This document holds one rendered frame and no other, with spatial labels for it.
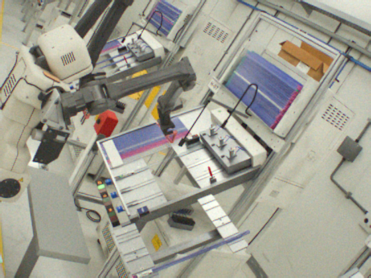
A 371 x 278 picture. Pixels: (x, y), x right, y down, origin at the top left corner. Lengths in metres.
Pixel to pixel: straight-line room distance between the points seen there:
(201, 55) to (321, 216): 1.69
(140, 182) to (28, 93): 0.91
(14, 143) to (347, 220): 2.61
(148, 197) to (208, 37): 1.68
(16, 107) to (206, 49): 2.12
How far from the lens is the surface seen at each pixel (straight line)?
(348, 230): 3.33
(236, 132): 2.16
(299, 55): 2.54
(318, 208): 3.52
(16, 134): 1.55
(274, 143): 1.99
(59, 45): 1.42
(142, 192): 2.01
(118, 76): 3.11
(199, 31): 3.21
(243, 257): 2.54
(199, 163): 2.11
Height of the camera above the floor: 1.66
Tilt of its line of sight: 16 degrees down
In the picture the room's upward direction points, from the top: 33 degrees clockwise
